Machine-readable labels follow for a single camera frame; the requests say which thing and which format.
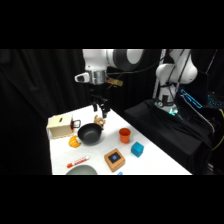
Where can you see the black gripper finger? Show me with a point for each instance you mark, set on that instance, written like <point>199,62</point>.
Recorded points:
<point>95,107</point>
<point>105,112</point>

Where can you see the black cloth covered stand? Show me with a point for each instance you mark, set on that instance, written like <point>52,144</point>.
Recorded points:
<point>166,133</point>

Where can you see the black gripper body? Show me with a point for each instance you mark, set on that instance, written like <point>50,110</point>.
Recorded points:
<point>98,93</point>

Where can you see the tan wooden toy figure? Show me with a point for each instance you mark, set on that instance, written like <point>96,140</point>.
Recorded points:
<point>99,122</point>

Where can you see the red and white marker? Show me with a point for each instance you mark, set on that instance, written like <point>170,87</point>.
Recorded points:
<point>78,162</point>

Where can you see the orange cup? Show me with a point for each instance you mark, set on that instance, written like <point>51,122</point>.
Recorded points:
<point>125,135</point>

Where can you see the light wooden box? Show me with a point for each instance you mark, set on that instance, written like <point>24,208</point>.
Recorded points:
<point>60,126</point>

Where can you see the black curtain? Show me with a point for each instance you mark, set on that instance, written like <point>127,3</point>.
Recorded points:
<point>36,93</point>

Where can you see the grey green bowl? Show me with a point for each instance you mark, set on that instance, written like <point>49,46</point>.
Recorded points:
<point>81,170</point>

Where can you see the wooden block with blue centre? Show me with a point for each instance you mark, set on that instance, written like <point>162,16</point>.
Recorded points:
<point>114,160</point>

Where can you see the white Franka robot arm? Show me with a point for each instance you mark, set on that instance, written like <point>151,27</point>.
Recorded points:
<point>100,60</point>

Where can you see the small blue object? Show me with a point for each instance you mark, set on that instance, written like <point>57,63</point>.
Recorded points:
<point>120,173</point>

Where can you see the blue cube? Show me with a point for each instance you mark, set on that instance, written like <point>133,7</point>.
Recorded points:
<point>137,149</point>

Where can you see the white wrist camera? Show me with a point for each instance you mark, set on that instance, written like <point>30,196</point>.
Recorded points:
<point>82,77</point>

